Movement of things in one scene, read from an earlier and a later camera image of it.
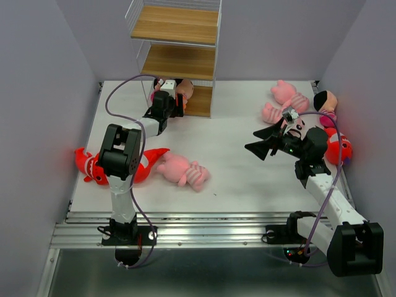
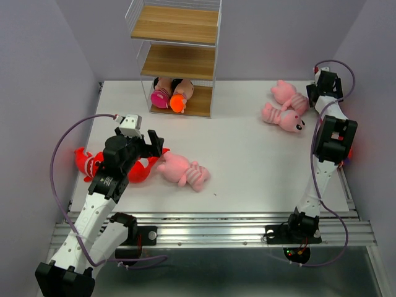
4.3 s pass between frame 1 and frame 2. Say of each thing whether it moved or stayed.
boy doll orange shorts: stayed
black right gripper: moved
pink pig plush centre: stayed
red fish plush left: stayed
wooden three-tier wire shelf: stayed
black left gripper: moved
